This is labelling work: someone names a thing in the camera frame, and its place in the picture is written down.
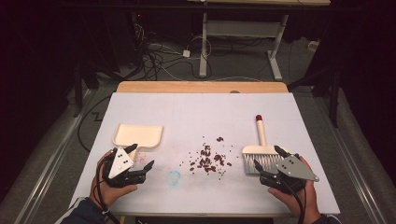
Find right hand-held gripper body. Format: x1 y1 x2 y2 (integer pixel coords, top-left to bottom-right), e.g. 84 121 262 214
259 153 320 196

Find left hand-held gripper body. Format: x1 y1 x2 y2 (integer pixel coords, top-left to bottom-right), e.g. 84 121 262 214
102 147 148 189

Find cream hand brush grey bristles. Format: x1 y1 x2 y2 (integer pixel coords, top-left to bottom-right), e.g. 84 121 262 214
241 114 285 175

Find cream plastic dustpan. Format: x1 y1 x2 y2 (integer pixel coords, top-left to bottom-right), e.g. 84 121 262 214
112 122 164 161

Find red beans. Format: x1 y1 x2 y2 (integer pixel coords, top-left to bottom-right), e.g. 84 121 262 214
179 135 235 182

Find person's left hand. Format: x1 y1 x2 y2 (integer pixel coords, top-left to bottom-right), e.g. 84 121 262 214
89 149 138 210

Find person's right hand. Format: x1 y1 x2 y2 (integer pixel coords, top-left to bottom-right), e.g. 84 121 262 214
267 155 321 224

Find white table mat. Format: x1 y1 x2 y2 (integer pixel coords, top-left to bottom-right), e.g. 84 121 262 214
69 91 341 216

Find black metal stand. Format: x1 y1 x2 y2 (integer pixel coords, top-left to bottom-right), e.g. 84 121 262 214
287 66 342 129

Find wooden table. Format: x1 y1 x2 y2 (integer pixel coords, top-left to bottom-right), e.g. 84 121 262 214
106 80 294 218

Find light desk top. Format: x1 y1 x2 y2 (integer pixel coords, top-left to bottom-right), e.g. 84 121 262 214
186 0 332 7

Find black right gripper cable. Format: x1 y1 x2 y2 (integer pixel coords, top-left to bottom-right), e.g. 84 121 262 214
278 178 308 224

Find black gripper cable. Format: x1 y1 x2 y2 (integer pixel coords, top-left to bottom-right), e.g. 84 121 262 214
278 178 308 224
94 153 121 224

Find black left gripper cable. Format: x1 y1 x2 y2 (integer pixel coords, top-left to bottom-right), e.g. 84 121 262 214
94 153 121 224

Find black floor cable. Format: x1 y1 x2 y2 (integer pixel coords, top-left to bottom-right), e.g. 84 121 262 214
77 93 112 154

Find metal floor rail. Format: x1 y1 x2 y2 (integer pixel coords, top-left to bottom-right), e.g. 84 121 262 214
312 94 389 224
13 89 96 224

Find tangle of floor cables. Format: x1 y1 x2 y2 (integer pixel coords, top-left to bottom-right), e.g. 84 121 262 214
132 18 216 82

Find white metal desk frame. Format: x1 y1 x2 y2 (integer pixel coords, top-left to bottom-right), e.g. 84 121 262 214
198 12 290 81

